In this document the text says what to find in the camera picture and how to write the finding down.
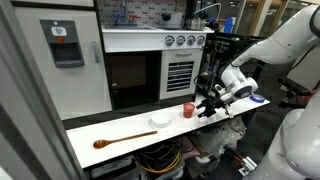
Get grey fridge door handle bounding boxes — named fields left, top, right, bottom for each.
left=91, top=40, right=101, bottom=64

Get silver metal container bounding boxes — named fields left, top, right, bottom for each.
left=184, top=17, right=206, bottom=32

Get grey oven knob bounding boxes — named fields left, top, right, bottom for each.
left=175, top=35, right=186, bottom=47
left=196, top=35, right=206, bottom=47
left=164, top=35, right=175, bottom=47
left=186, top=35, right=197, bottom=47

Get white toy refrigerator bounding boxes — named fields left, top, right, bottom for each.
left=14, top=6, right=113, bottom=121

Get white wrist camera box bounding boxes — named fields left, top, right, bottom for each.
left=214, top=83, right=226, bottom=97

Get blue tape roll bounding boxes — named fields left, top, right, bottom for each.
left=249, top=93, right=266, bottom=104

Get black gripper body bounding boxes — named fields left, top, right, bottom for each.
left=205, top=95, right=227, bottom=115

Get red translucent plastic cup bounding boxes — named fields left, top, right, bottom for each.
left=182, top=102, right=196, bottom=119

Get white toy kitchen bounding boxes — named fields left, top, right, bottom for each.
left=11, top=0, right=216, bottom=122

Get silver aluminium bracket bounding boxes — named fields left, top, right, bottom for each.
left=238, top=156, right=258, bottom=177

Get grey aluminium frame post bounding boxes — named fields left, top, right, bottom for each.
left=0, top=0, right=88, bottom=180

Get white curved hose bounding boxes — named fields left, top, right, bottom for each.
left=193, top=2, right=223, bottom=19

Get grey toy pot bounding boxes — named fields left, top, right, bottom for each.
left=161, top=12, right=185, bottom=30

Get wooden spoon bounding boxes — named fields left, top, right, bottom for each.
left=92, top=130, right=159, bottom=150

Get blue plastic container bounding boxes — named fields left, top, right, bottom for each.
left=223, top=17, right=236, bottom=34

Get black chair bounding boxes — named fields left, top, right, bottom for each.
left=278, top=77, right=315, bottom=109

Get toy faucet blue red taps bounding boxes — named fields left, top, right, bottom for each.
left=112, top=0, right=139, bottom=28

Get white bowl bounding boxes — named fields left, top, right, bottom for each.
left=149, top=112, right=173, bottom=129

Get grey oven door handle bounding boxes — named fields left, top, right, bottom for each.
left=175, top=51, right=194, bottom=58

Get black metal rack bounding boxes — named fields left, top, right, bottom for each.
left=199, top=31, right=266, bottom=105

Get yellow cable bundle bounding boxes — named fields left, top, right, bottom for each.
left=137, top=146, right=183, bottom=175

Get grey toy water dispenser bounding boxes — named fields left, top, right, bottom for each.
left=39, top=19, right=86, bottom=69

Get clear plastic bag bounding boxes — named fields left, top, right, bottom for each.
left=194, top=116, right=248, bottom=168

